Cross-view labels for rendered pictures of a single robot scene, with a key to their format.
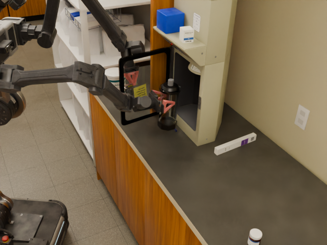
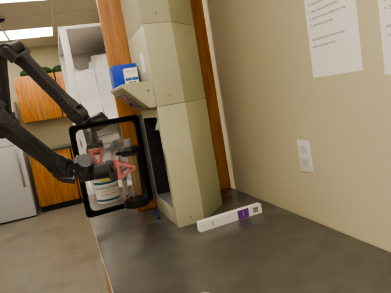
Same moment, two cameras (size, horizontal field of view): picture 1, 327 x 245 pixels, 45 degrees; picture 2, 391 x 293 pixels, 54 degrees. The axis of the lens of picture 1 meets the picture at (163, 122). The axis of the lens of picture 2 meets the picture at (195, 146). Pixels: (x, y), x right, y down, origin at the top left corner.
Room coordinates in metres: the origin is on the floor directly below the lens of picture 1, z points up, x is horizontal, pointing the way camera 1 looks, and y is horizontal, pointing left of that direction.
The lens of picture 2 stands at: (0.28, -0.54, 1.43)
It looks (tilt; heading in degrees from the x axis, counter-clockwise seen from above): 8 degrees down; 10
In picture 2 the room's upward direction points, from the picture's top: 9 degrees counter-clockwise
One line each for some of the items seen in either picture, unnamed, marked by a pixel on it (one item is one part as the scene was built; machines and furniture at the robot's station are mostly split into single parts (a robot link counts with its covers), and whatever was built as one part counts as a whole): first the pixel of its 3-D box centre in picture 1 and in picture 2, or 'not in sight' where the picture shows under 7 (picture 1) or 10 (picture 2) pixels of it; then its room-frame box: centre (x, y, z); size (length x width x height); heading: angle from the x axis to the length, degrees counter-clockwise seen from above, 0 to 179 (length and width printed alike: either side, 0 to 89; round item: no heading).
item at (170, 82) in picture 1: (170, 85); (128, 147); (1.71, -0.03, 1.27); 0.09 x 0.09 x 0.07
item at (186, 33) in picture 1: (186, 34); (131, 76); (1.71, -0.09, 1.54); 0.05 x 0.05 x 0.06; 21
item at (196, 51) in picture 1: (177, 45); (131, 97); (1.77, -0.06, 1.46); 0.32 x 0.12 x 0.10; 28
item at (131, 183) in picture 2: (168, 106); (132, 176); (1.71, -0.02, 1.15); 0.11 x 0.11 x 0.21
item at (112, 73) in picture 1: (115, 81); not in sight; (2.21, 0.32, 1.02); 0.13 x 0.13 x 0.15
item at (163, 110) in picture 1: (165, 103); (122, 168); (1.66, -0.01, 1.20); 0.09 x 0.07 x 0.07; 119
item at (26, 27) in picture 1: (28, 31); not in sight; (1.91, 0.70, 1.45); 0.09 x 0.08 x 0.12; 177
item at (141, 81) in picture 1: (145, 87); (112, 165); (1.84, 0.10, 1.19); 0.30 x 0.01 x 0.40; 124
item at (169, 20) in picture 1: (170, 20); (123, 76); (1.85, -0.02, 1.56); 0.10 x 0.10 x 0.09; 28
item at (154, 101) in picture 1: (149, 103); (102, 171); (1.66, 0.07, 1.20); 0.10 x 0.07 x 0.07; 29
